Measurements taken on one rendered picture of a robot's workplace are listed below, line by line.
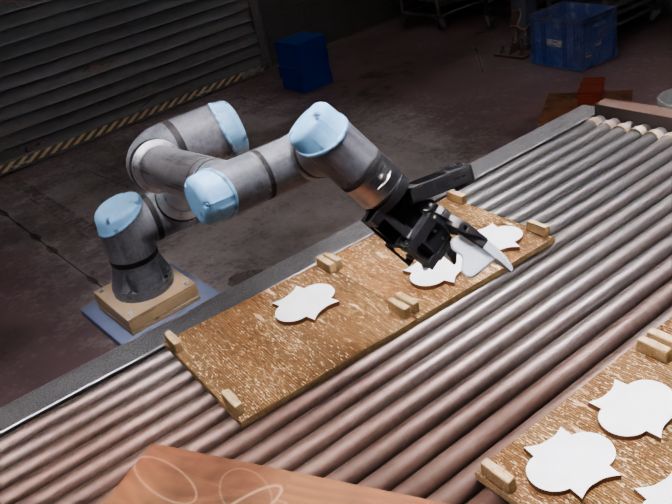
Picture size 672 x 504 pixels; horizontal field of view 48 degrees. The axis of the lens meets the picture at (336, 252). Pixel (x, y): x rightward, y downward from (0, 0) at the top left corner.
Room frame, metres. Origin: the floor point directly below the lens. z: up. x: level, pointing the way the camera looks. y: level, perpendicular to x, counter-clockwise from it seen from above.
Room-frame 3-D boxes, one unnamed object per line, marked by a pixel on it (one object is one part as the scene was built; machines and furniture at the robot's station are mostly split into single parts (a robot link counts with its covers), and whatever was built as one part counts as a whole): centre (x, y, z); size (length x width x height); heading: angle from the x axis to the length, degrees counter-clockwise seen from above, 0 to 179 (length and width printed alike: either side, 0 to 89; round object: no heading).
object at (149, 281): (1.63, 0.48, 0.97); 0.15 x 0.15 x 0.10
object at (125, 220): (1.62, 0.47, 1.09); 0.13 x 0.12 x 0.14; 119
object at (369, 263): (1.49, -0.22, 0.93); 0.41 x 0.35 x 0.02; 120
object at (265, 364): (1.29, 0.13, 0.93); 0.41 x 0.35 x 0.02; 119
